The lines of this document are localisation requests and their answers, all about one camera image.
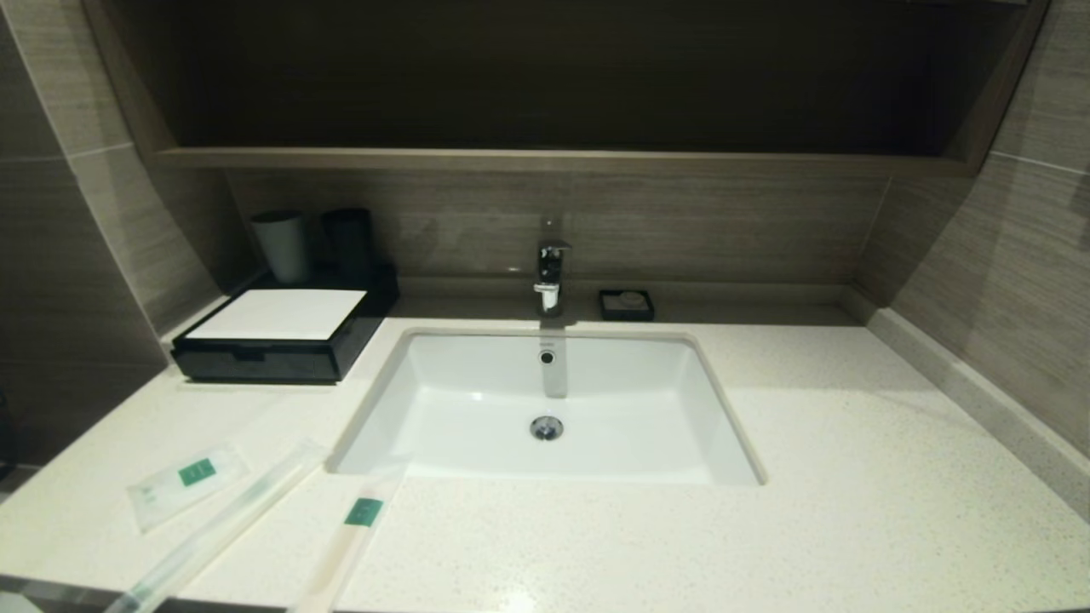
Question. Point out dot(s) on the beige comb packet green label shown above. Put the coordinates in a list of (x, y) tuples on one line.
[(363, 512)]

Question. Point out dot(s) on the long clear toothbrush packet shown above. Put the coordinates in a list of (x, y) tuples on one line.
[(230, 521)]

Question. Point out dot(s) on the chrome drain stopper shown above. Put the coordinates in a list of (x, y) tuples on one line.
[(546, 427)]

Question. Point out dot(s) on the black soap dish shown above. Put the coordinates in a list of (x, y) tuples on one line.
[(606, 314)]

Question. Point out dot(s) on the black drawer box housing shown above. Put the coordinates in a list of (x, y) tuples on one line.
[(355, 339)]

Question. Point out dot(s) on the white paper card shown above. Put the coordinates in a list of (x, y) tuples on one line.
[(281, 313)]

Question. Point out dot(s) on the white ceramic sink basin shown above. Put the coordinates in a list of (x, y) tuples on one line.
[(613, 409)]

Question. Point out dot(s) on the round beige soap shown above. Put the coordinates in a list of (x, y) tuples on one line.
[(632, 299)]

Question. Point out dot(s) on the chrome faucet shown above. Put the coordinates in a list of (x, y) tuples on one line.
[(551, 266)]

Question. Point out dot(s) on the wooden wall shelf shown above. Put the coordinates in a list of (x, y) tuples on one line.
[(553, 160)]

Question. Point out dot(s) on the small clear green-label sachet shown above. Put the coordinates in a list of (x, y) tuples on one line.
[(166, 495)]

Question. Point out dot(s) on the black cup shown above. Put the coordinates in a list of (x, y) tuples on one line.
[(347, 247)]

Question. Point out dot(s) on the pale grey cup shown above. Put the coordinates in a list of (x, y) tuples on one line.
[(281, 247)]

